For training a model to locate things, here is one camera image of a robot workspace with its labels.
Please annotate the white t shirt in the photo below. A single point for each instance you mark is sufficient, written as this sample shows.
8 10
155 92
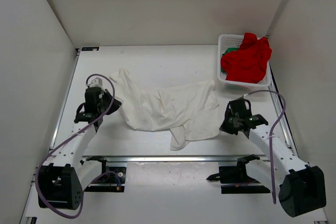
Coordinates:
190 112

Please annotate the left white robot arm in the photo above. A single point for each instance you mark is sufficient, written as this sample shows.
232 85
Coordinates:
63 176

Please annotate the red t shirt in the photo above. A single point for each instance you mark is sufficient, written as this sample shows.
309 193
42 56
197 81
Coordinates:
249 62

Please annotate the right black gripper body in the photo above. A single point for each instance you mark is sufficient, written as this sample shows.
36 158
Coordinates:
237 106

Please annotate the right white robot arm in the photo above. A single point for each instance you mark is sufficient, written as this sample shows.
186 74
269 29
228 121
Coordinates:
297 186

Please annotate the black label sticker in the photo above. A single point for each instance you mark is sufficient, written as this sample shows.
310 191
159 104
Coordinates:
90 48

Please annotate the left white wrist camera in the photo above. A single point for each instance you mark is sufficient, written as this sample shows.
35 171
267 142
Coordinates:
96 82

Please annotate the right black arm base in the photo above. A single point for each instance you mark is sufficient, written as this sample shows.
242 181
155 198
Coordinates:
234 179

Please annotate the white plastic basket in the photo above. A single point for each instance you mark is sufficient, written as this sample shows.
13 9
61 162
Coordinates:
226 41

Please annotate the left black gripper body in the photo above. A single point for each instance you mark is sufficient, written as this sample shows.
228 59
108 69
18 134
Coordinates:
113 104

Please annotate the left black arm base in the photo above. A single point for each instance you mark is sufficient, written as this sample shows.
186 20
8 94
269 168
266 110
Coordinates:
110 176

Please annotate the green t shirt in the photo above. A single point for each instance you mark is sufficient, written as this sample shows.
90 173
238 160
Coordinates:
228 50

